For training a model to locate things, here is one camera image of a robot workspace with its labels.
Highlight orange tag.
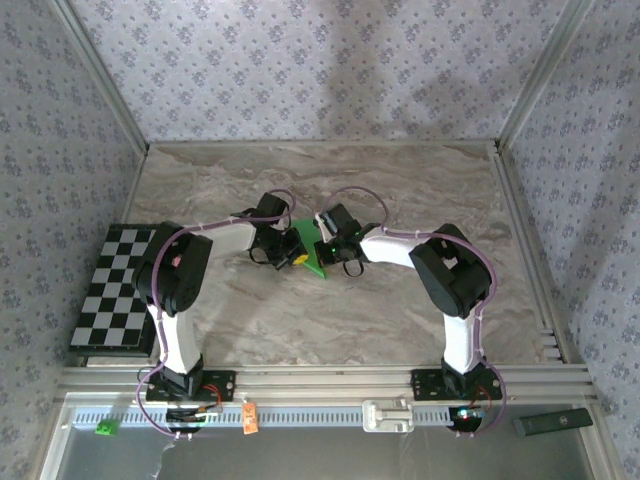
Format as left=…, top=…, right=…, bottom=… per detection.
left=241, top=402, right=260, bottom=435

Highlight left gripper thin black cable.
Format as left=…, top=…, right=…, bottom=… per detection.
left=248, top=244, right=281, bottom=271

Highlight round black controller board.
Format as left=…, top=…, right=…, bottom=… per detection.
left=447, top=404, right=489, bottom=432
left=164, top=405, right=224, bottom=434

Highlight black remote control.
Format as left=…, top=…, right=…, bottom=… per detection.
left=513, top=407, right=595, bottom=439

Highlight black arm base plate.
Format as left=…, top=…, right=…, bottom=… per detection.
left=410, top=368, right=504, bottom=401
left=144, top=368, right=237, bottom=404

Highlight aluminium frame post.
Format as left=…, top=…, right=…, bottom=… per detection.
left=494, top=0, right=596, bottom=149
left=52, top=0, right=150, bottom=151

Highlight white plastic bracket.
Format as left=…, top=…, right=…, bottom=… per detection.
left=361, top=397, right=415, bottom=434

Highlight black and grey checkerboard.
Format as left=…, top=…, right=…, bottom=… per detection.
left=68, top=223, right=164, bottom=357

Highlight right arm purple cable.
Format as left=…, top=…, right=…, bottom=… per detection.
left=319, top=185, right=507, bottom=441

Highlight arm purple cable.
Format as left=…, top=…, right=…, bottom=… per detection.
left=134, top=187, right=297, bottom=441
left=319, top=185, right=507, bottom=441

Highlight grey slotted cable duct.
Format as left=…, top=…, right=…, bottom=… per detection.
left=67, top=403, right=506, bottom=430

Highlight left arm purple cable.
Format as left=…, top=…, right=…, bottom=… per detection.
left=134, top=187, right=297, bottom=441

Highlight aluminium mounting rail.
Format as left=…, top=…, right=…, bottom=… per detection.
left=57, top=364, right=599, bottom=405

